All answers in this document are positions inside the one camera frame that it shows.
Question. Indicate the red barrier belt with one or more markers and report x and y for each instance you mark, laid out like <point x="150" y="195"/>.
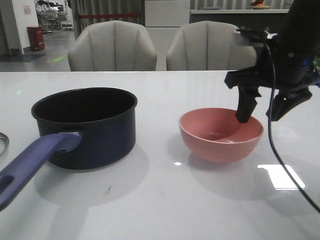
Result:
<point x="109" y="16"/>

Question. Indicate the right grey upholstered chair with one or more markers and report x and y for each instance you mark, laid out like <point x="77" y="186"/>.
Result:
<point x="208" y="46"/>

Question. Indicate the dark kitchen counter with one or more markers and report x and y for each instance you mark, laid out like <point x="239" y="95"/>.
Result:
<point x="250" y="18"/>

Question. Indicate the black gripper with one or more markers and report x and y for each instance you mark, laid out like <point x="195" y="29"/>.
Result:
<point x="289" y="69"/>

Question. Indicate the glass lid with blue knob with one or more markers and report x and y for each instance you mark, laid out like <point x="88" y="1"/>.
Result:
<point x="4" y="143"/>

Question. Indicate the dark blue saucepan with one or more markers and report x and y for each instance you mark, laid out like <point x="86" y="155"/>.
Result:
<point x="79" y="129"/>

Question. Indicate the fruit plate on counter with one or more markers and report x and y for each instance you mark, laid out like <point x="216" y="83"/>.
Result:
<point x="259" y="5"/>

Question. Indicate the red bin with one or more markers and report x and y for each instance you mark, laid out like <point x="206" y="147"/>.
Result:
<point x="35" y="37"/>

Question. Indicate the pink plastic bowl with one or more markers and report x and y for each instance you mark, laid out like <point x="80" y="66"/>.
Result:
<point x="215" y="134"/>

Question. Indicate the left grey upholstered chair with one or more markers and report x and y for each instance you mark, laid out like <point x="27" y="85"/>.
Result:
<point x="113" y="46"/>

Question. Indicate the grey upholstered chair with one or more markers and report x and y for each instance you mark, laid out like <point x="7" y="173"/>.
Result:
<point x="113" y="46"/>
<point x="208" y="46"/>

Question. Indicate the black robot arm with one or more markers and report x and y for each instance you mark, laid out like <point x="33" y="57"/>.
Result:
<point x="301" y="25"/>

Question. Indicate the white refrigerator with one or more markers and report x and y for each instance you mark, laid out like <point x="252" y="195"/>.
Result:
<point x="166" y="13"/>

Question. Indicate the grey curtain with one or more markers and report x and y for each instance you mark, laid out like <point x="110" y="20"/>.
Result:
<point x="104" y="7"/>

